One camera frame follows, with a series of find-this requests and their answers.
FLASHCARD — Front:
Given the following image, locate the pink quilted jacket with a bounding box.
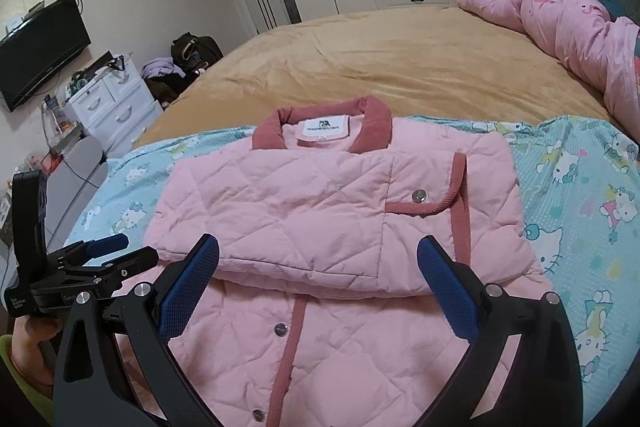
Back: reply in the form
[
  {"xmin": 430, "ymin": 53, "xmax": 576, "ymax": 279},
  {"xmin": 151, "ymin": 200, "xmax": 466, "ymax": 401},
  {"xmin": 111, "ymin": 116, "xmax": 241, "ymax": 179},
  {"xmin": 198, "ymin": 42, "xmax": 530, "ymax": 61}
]
[{"xmin": 144, "ymin": 96, "xmax": 551, "ymax": 426}]

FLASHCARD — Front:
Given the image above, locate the purple clothes pile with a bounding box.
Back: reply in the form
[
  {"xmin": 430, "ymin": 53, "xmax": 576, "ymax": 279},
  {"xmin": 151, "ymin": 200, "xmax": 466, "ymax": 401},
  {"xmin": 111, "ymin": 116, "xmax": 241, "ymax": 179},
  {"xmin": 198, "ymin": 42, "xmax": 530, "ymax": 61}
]
[{"xmin": 140, "ymin": 57, "xmax": 186, "ymax": 80}]

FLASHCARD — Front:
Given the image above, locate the person's left hand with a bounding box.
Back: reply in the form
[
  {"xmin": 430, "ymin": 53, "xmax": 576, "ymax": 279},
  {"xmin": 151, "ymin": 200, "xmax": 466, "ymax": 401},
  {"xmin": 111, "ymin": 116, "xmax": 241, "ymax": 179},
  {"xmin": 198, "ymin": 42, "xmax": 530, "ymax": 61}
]
[{"xmin": 10, "ymin": 317, "xmax": 61, "ymax": 398}]

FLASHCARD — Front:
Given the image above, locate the white drawer chest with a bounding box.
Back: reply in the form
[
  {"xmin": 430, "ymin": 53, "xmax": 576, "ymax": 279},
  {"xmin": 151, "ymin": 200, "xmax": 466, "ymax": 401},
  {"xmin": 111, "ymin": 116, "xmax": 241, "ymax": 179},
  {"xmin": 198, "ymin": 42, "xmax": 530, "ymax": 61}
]
[{"xmin": 63, "ymin": 54, "xmax": 163, "ymax": 158}]

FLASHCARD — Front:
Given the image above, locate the Hello Kitty blue sheet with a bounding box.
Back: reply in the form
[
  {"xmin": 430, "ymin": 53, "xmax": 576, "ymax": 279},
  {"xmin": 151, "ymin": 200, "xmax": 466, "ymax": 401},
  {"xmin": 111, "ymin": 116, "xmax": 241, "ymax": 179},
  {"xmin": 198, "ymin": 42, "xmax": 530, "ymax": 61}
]
[{"xmin": 68, "ymin": 116, "xmax": 639, "ymax": 424}]

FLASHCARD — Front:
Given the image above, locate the black backpack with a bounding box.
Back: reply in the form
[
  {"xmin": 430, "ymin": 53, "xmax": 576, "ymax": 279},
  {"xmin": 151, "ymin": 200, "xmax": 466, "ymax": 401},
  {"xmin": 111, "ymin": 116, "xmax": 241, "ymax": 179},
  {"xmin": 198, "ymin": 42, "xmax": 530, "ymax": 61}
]
[{"xmin": 170, "ymin": 32, "xmax": 224, "ymax": 74}]

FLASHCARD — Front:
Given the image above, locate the tan bed blanket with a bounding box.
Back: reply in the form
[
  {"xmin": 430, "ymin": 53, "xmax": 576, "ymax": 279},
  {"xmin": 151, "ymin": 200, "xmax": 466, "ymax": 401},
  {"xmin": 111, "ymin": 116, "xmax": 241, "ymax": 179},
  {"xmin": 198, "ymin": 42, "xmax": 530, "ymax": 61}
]
[{"xmin": 136, "ymin": 6, "xmax": 614, "ymax": 146}]

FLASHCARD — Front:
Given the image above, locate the pink crumpled duvet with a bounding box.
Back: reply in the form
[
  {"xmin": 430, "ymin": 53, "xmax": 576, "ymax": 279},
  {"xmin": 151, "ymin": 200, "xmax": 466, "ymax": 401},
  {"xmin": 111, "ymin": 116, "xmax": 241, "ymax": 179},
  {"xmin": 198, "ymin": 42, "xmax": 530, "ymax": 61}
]
[{"xmin": 457, "ymin": 0, "xmax": 639, "ymax": 140}]

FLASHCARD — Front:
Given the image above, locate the black wall television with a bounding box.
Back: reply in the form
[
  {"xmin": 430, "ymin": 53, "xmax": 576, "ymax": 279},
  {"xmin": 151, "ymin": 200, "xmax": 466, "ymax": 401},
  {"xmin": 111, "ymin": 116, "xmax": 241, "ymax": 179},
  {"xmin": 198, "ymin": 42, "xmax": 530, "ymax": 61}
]
[{"xmin": 0, "ymin": 0, "xmax": 91, "ymax": 113}]

